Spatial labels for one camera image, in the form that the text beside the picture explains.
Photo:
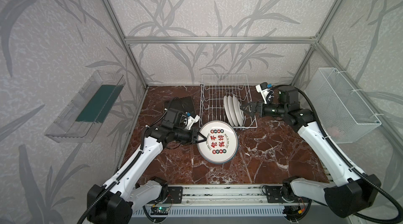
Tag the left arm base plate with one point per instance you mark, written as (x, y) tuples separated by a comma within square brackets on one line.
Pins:
[(169, 195)]

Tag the white round plate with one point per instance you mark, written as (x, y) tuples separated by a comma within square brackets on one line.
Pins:
[(238, 111), (227, 111), (222, 142), (232, 111)]

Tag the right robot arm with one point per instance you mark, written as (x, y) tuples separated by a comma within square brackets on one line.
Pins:
[(351, 190)]

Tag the white mesh wall basket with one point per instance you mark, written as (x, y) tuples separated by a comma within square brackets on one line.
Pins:
[(344, 114)]

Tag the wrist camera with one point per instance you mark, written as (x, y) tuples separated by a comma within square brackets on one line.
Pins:
[(266, 91), (190, 120)]

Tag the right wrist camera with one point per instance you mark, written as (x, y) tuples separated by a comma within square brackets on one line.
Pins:
[(266, 91)]

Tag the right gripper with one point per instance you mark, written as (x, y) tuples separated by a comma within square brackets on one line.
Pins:
[(256, 109)]

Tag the clear plastic wall bin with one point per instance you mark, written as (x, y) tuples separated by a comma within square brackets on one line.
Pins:
[(65, 129)]

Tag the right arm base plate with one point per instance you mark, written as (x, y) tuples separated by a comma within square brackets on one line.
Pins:
[(274, 194)]

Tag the green led circuit board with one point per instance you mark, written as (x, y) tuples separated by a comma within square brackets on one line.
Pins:
[(160, 210)]

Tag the white wire dish rack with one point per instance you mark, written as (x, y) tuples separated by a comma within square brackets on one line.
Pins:
[(221, 97)]

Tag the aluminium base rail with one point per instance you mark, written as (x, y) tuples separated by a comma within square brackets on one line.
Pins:
[(220, 195)]

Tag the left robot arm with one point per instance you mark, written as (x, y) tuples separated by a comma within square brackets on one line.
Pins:
[(154, 139)]

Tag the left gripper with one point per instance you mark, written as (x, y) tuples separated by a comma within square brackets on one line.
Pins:
[(191, 135)]

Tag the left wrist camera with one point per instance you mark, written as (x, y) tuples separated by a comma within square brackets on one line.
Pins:
[(190, 120)]

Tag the green mat in bin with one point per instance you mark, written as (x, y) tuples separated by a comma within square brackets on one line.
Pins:
[(100, 104)]

